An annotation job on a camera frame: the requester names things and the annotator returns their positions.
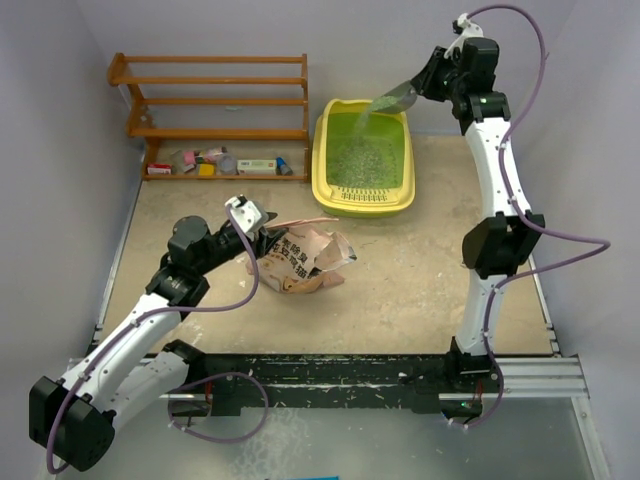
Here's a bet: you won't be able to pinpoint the pink small package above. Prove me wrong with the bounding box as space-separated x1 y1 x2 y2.
183 151 197 165

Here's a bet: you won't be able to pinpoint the yellow green litter box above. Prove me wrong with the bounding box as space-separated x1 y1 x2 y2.
311 99 416 218

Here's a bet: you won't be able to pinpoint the red white small box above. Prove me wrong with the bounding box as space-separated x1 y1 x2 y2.
146 163 173 175

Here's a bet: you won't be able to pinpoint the green litter pellets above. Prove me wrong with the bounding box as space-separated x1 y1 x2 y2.
327 101 403 189

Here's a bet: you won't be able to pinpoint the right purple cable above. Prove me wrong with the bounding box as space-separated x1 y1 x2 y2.
447 4 612 431

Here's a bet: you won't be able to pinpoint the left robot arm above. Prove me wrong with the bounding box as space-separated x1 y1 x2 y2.
28 198 286 475

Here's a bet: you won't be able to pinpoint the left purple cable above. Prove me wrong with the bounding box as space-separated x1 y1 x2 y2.
45 204 271 475

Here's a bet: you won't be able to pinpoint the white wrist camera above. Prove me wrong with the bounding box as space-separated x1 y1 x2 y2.
444 13 484 59
225 195 269 240

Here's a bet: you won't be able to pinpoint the purple cable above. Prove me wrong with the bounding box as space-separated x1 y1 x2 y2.
447 4 612 431
45 204 271 475

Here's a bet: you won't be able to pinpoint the pale green long box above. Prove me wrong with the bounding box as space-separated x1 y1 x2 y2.
237 159 277 175

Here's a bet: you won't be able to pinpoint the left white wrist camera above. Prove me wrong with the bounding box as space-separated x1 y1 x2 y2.
225 195 269 240

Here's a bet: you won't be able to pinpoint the clear plastic cup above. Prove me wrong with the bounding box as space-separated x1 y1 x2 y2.
216 153 238 176

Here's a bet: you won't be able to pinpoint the silver metal scoop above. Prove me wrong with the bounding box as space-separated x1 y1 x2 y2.
370 81 418 114

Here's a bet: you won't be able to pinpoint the yellow small block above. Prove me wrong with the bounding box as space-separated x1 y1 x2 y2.
197 164 215 177

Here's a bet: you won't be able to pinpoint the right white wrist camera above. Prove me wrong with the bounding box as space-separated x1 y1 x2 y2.
444 13 484 59

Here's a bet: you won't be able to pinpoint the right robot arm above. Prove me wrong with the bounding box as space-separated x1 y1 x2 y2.
411 34 545 391

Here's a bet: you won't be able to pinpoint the blue grey bottle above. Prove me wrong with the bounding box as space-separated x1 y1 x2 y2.
276 157 293 176

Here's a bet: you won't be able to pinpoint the brown wooden shelf rack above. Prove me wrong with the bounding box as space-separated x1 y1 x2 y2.
107 52 311 182

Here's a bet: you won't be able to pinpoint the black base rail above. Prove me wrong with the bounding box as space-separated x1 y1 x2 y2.
139 352 506 416

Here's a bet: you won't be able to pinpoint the pink cat litter bag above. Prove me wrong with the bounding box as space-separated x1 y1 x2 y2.
257 217 357 294

